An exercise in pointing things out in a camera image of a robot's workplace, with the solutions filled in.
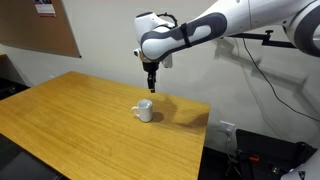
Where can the black wall bracket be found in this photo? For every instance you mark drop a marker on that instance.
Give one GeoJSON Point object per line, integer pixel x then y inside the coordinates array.
{"type": "Point", "coordinates": [266, 39]}

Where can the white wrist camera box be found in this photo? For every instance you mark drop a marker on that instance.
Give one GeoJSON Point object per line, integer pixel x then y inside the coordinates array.
{"type": "Point", "coordinates": [168, 62]}

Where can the cork bulletin board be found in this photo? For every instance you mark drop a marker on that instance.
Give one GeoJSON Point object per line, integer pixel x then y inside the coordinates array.
{"type": "Point", "coordinates": [22, 26]}

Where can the white wall power outlet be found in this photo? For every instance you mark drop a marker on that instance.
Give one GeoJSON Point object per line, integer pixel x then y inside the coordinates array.
{"type": "Point", "coordinates": [226, 127]}

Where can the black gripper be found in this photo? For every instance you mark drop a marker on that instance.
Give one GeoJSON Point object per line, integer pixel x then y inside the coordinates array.
{"type": "Point", "coordinates": [151, 68]}

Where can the paper flyer on board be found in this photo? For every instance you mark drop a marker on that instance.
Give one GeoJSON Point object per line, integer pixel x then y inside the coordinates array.
{"type": "Point", "coordinates": [44, 8]}

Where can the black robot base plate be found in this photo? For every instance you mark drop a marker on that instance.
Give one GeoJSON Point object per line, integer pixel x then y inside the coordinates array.
{"type": "Point", "coordinates": [277, 157]}

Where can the white ceramic mug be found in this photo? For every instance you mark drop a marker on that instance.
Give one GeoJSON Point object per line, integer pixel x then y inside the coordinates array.
{"type": "Point", "coordinates": [143, 110]}

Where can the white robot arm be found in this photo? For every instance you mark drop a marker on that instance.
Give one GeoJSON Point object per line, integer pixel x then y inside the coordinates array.
{"type": "Point", "coordinates": [159, 39]}

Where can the orange handled clamp upper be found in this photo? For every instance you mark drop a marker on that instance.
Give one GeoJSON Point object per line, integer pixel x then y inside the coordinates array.
{"type": "Point", "coordinates": [251, 157]}

